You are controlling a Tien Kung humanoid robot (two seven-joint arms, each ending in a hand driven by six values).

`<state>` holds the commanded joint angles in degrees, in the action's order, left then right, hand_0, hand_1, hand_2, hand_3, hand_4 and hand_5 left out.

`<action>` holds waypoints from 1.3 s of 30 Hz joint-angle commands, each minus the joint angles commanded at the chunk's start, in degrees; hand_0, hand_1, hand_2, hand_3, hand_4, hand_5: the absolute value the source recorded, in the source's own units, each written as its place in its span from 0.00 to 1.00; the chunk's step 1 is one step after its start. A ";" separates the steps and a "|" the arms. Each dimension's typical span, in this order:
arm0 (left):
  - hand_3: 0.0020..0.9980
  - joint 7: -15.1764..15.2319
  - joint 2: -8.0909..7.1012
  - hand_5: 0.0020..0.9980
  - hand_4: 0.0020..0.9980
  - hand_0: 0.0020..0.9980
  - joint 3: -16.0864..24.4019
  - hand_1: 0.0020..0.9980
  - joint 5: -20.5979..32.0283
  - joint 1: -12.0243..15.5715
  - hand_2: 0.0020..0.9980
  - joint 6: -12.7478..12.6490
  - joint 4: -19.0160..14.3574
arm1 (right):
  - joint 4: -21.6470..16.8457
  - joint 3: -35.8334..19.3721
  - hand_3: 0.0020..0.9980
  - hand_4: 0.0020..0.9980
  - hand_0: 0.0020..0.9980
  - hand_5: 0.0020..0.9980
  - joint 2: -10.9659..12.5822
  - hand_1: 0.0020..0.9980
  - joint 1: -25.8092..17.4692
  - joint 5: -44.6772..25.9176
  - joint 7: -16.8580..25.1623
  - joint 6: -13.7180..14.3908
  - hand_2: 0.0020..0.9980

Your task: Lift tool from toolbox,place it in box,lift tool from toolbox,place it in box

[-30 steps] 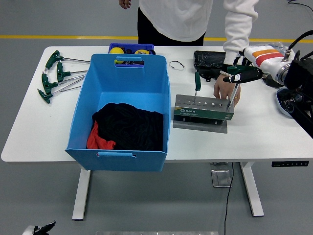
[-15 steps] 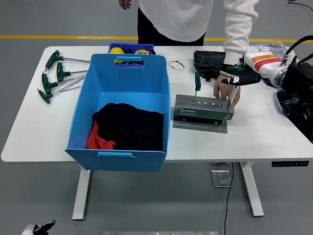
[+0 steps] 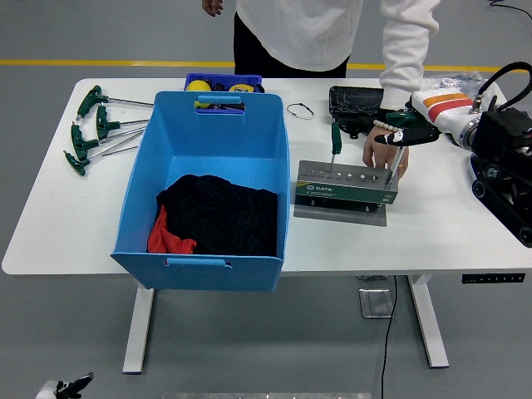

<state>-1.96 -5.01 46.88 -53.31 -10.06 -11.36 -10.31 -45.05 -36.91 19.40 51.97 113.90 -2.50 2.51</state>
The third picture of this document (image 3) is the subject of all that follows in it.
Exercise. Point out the black plastic tray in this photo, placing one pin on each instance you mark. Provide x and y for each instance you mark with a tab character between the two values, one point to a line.
357	99

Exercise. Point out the clear plastic parts bag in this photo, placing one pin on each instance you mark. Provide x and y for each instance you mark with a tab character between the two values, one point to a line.
453	79

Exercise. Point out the person's left forearm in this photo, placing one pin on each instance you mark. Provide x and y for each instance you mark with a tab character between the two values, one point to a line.
401	66

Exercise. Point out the red cloth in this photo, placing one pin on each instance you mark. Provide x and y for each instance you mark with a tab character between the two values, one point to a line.
160	237

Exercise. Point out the yellow tape measure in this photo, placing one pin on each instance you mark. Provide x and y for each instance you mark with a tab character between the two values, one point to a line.
241	88

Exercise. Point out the white table leg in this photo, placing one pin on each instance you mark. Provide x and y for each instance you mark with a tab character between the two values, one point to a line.
430	328
139	332

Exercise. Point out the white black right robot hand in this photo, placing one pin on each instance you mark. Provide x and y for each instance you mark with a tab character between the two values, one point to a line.
444	110

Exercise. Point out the person's left hand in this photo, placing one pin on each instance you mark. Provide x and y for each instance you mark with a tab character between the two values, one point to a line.
380	154

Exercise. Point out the yellow ball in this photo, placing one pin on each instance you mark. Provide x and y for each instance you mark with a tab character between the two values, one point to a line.
198	86

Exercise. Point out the large blue plastic box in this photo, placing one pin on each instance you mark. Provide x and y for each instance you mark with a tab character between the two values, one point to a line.
216	137

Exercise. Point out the black table control panel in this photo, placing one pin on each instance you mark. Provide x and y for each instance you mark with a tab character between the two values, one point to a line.
492	278

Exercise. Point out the black cloth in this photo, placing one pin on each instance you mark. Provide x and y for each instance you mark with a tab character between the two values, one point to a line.
224	212

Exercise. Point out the person's right hand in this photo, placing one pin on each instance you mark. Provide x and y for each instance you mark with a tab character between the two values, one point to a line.
213	6

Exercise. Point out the small dark blue bin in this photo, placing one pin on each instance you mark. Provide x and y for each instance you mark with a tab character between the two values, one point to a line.
224	77

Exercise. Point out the green grey hex key stand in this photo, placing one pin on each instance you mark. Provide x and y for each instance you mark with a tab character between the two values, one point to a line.
345	193

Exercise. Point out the dark brown small item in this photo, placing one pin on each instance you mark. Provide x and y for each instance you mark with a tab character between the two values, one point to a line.
218	87

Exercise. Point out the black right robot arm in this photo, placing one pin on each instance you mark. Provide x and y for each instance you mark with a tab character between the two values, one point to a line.
503	137

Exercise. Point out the metal floor plate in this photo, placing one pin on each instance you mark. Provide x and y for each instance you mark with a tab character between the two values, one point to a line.
376	303

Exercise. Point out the person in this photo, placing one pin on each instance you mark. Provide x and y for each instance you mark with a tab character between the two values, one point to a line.
307	29

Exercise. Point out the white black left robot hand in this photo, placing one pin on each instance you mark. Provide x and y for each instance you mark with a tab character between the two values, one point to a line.
66	386

